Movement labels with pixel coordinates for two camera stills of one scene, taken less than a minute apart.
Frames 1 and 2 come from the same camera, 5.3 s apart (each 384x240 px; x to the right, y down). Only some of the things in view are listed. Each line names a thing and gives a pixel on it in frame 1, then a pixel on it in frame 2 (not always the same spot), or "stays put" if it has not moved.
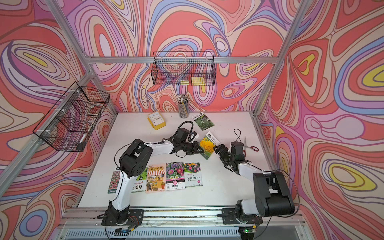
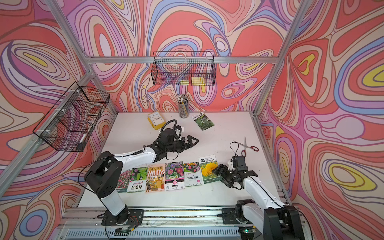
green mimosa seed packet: (140, 183) stays put
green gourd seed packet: (203, 121) stays put
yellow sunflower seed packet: (207, 143) -> (207, 164)
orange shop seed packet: (156, 178) stays put
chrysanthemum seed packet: (175, 176) stays put
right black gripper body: (226, 157) -> (228, 176)
